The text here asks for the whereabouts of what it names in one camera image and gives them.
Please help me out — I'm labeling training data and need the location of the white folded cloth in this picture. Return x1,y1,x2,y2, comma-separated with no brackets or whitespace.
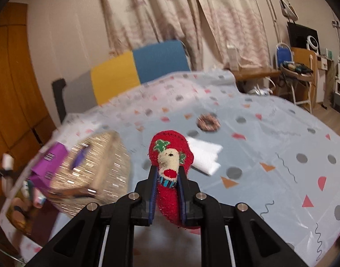
186,137,224,176

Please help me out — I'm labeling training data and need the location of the blue folding chair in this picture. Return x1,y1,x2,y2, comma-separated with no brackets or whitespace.
275,42,296,104

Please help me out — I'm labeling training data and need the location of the red fluffy sock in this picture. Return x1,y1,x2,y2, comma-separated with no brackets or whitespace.
149,130,202,231

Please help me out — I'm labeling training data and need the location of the white sock with blue stripe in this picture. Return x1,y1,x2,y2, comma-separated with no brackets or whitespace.
2,152,15,196

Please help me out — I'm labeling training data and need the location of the garment steamer head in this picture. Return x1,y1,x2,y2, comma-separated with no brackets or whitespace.
278,0,299,23

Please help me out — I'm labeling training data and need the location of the basket with tools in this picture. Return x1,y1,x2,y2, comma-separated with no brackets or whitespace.
279,61,314,82

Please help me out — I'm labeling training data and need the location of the metal steamer pole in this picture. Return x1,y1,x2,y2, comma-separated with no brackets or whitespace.
260,0,282,45

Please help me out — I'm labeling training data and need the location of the purple cardboard box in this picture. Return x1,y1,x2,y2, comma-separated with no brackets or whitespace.
29,141,69,190

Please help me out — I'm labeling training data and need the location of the beige sock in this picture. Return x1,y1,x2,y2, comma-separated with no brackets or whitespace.
12,197,30,217

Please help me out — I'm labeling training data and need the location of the grey yellow blue chair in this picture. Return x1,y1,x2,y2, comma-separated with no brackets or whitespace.
52,40,191,123

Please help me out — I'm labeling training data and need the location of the wooden side table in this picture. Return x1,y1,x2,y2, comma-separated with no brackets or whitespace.
230,67,282,93

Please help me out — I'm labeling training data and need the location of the white round fan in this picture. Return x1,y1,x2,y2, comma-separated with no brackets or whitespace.
306,35,321,52

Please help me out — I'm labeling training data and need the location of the wooden door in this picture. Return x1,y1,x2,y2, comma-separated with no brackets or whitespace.
0,2,58,210

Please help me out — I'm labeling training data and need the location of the brown scrunchie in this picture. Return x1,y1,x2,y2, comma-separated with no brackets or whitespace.
196,113,221,132

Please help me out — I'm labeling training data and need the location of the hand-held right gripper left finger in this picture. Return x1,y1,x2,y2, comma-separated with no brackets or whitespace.
25,166,159,267

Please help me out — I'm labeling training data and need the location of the patterned tablecloth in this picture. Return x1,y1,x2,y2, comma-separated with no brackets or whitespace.
0,69,340,267

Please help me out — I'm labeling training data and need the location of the black monitor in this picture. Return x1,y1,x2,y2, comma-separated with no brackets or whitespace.
287,22,319,55

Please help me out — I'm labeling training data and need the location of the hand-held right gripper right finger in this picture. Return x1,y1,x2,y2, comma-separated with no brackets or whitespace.
177,166,307,267

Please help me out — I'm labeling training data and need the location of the silver ornate tissue box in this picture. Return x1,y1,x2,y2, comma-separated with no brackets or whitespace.
47,130,132,218

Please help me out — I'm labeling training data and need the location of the pink patterned curtain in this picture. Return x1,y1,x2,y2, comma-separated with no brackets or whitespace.
100,0,271,71

